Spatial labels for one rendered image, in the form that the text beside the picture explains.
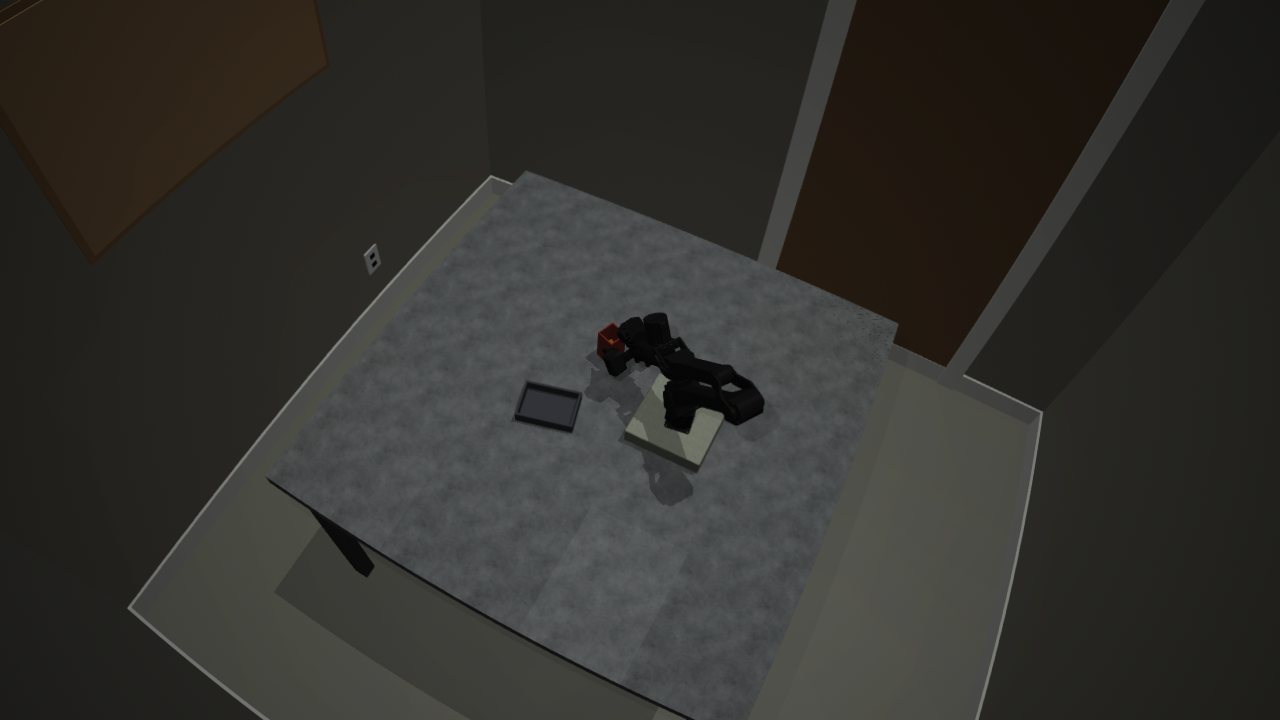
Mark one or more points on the red square cup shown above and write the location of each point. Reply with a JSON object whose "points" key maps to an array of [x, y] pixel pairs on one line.
{"points": [[606, 334]]}

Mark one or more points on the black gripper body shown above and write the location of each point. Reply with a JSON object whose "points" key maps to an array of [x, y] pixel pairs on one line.
{"points": [[615, 361]]}

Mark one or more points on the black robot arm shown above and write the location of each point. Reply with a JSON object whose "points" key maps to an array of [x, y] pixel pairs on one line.
{"points": [[683, 395]]}

